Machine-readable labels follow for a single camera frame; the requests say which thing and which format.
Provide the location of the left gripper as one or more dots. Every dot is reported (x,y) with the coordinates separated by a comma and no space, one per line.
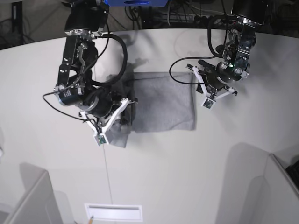
(214,77)

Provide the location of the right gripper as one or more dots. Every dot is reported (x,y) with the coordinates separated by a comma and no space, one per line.
(102,103)

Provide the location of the grey T-shirt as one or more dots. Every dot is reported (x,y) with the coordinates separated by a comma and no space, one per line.
(165,103)

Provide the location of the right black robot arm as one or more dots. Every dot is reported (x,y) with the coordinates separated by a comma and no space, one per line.
(75,84)

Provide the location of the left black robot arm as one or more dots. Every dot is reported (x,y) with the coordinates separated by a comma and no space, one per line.
(241,26)

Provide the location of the yellow pencil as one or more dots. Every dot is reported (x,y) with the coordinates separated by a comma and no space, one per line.
(90,220)

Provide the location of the blue box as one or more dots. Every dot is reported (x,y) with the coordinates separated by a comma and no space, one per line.
(142,3)

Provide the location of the black keyboard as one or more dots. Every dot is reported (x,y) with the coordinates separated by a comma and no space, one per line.
(293,172)

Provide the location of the grey partition panel left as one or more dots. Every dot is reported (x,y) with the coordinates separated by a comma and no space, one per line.
(37,205)

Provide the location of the grey partition panel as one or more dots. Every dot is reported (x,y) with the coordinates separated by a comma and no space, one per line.
(285,175)
(37,205)

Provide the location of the grey partition panel right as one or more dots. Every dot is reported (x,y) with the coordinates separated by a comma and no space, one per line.
(285,175)

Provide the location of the white cable grommet tray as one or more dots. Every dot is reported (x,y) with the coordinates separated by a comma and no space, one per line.
(114,213)

